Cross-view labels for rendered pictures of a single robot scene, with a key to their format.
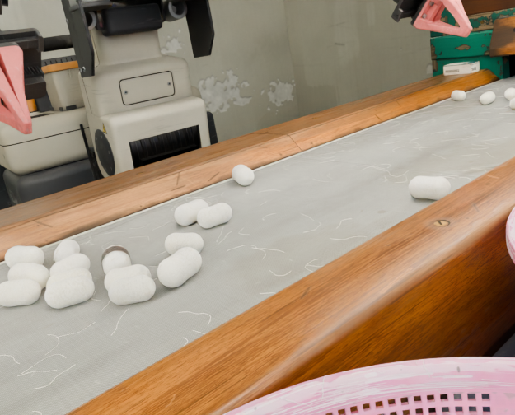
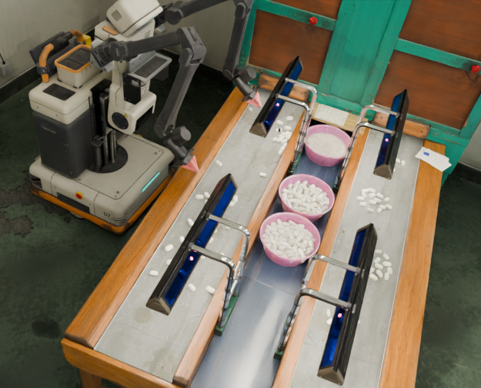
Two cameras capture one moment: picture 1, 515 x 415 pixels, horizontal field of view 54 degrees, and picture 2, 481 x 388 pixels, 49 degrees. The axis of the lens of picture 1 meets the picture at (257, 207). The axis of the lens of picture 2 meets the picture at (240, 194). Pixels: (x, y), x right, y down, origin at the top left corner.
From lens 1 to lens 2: 219 cm
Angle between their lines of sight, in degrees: 43
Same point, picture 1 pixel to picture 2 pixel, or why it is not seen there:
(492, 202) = (275, 185)
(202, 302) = (242, 204)
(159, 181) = (202, 167)
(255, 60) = not seen: outside the picture
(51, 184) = (78, 125)
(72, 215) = (193, 182)
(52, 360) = (231, 216)
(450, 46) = not seen: hidden behind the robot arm
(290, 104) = not seen: outside the picture
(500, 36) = (261, 81)
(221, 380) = (260, 217)
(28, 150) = (72, 114)
